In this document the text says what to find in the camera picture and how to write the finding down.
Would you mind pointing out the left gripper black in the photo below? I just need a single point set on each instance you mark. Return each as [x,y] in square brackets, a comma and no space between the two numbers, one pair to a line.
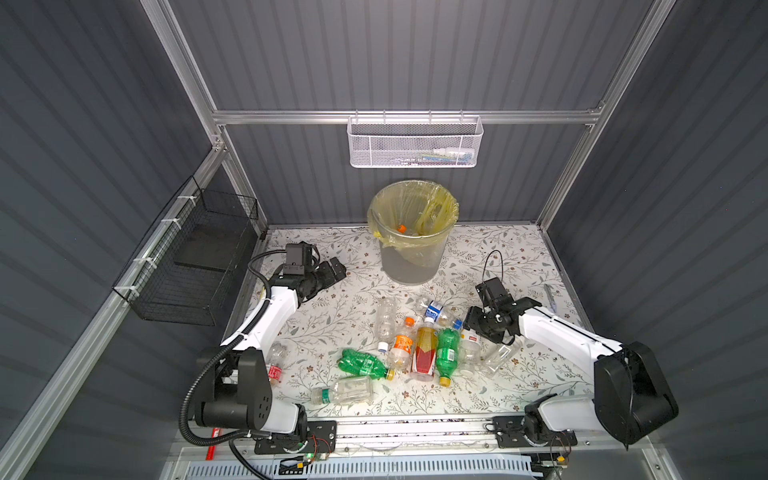
[321,276]

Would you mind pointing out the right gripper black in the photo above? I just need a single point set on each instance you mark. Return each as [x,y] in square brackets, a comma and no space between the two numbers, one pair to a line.
[489,314]

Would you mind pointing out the clear unlabeled bottle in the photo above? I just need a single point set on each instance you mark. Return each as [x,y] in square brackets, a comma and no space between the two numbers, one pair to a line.
[499,356]

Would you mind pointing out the small blue label bottle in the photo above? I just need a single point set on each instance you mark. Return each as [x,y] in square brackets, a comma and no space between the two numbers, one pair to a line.
[438,314]

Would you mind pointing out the clear bottle red label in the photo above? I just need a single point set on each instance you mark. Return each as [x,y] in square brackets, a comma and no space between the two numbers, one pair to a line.
[276,362]

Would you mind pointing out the clear bottle green cap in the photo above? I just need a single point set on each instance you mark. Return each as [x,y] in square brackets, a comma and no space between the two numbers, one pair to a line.
[345,391]

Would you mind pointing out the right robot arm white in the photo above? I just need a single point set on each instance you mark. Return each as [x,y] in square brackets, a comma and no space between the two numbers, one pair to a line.
[630,396]

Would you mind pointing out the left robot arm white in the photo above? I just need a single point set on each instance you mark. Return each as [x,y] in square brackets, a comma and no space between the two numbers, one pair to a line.
[232,397]

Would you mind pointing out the yellow plastic bin liner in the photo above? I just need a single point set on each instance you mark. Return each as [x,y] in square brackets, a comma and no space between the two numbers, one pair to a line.
[427,209]

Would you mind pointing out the silver mesh waste bin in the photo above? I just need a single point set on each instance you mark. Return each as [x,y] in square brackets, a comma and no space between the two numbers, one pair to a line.
[412,266]

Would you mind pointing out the upright green soda bottle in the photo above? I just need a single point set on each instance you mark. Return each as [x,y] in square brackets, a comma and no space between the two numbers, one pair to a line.
[447,355]

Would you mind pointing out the yellow red label bottle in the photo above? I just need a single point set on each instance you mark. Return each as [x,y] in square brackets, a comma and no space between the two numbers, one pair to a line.
[425,349]

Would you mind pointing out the lying green soda bottle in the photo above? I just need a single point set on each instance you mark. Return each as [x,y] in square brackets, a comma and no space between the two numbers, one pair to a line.
[364,364]

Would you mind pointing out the small orange label bottle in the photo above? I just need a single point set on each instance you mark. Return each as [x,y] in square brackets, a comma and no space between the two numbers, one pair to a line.
[401,351]

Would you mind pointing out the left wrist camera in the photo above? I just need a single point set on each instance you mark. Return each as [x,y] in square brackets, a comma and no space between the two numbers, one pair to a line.
[301,258]

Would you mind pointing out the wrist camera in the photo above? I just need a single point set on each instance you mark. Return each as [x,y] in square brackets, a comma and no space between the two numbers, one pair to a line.
[301,258]
[493,294]

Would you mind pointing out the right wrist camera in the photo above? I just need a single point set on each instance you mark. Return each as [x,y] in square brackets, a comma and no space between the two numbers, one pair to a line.
[493,294]

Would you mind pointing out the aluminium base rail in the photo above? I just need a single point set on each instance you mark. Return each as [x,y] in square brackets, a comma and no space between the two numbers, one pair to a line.
[400,432]

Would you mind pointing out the white wire wall basket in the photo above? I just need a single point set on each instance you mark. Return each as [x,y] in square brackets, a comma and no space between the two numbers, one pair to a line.
[427,142]

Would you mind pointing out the white slotted cable duct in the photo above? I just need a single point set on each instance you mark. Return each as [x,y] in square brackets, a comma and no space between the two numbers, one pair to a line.
[402,467]

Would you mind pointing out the black wire side basket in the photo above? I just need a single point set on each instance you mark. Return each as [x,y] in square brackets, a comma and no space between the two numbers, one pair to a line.
[192,271]

